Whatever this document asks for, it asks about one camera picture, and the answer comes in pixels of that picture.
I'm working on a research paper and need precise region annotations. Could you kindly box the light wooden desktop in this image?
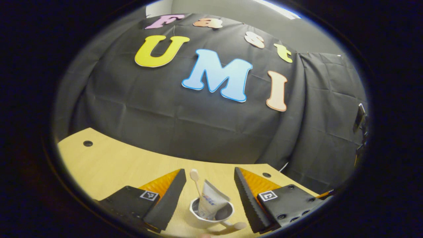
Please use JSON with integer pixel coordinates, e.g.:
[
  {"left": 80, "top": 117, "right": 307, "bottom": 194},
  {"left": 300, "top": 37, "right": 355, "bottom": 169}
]
[{"left": 57, "top": 128, "right": 319, "bottom": 238}]

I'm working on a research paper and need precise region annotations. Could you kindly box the pale toothbrush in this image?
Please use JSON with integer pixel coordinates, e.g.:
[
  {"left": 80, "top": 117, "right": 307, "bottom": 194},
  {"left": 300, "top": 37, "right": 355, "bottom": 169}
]
[{"left": 190, "top": 169, "right": 203, "bottom": 207}]

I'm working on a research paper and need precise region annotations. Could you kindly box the white toothpaste tube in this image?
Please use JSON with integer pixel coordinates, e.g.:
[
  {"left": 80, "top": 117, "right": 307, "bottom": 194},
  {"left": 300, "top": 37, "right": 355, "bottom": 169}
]
[{"left": 198, "top": 179, "right": 231, "bottom": 220}]

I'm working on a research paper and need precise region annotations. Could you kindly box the black backdrop cloth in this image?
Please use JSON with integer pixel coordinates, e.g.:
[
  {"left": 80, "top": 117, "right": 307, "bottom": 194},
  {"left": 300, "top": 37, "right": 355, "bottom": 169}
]
[{"left": 53, "top": 13, "right": 369, "bottom": 195}]

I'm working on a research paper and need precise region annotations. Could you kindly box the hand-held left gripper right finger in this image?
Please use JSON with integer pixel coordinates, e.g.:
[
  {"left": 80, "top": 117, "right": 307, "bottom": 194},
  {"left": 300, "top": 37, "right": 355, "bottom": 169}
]
[{"left": 234, "top": 167, "right": 329, "bottom": 234}]

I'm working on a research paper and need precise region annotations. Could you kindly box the white cup with wooden handle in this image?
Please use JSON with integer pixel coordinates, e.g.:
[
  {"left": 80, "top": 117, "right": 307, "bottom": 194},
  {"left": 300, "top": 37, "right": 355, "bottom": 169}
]
[{"left": 189, "top": 197, "right": 248, "bottom": 236}]

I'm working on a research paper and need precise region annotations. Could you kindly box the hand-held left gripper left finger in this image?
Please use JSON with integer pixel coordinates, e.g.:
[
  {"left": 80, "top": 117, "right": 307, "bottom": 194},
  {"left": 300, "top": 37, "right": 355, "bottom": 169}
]
[{"left": 94, "top": 169, "right": 187, "bottom": 233}]

